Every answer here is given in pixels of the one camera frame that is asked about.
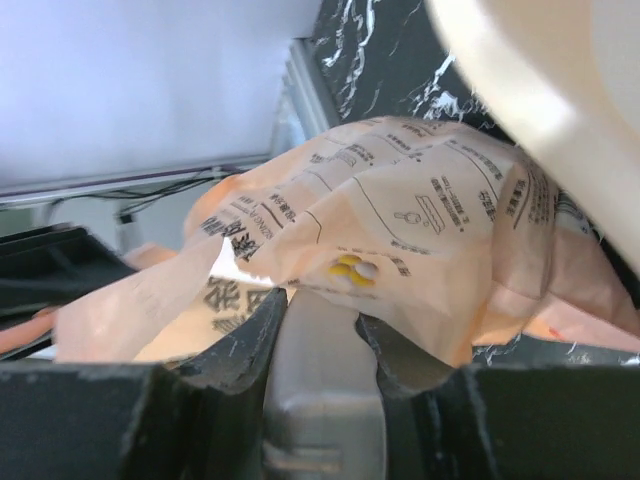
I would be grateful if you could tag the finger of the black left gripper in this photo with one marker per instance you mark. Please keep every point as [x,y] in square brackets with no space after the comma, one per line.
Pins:
[54,265]

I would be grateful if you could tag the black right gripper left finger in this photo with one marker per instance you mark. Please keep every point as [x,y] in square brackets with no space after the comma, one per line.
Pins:
[201,420]

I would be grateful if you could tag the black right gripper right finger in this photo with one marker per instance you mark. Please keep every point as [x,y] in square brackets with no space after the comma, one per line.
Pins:
[528,409]

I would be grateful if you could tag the clear plastic scoop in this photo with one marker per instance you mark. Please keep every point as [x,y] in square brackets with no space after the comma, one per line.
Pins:
[323,416]

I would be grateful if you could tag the pink cat litter bag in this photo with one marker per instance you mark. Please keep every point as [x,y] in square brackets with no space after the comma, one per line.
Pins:
[454,238]

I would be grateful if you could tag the beige plastic litter box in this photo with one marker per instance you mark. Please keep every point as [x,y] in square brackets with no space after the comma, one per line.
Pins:
[562,79]

